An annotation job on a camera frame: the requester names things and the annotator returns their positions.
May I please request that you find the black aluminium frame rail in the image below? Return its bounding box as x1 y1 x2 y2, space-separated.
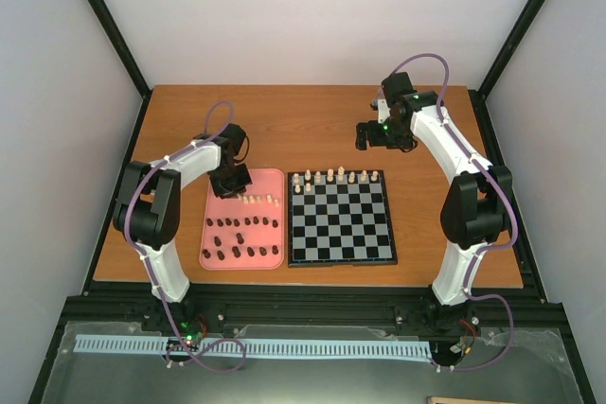
60 282 569 337

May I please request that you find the pink plastic tray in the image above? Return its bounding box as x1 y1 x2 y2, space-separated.
199 168 287 271

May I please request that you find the black and grey chessboard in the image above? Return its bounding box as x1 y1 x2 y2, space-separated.
287 169 398 268

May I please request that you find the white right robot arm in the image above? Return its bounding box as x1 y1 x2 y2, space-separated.
356 72 517 306

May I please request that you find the light blue cable duct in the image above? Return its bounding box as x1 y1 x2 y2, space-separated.
73 334 432 362

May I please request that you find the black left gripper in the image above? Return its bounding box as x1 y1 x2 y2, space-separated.
209 164 252 199

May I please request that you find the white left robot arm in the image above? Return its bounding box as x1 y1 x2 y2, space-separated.
113 124 252 331

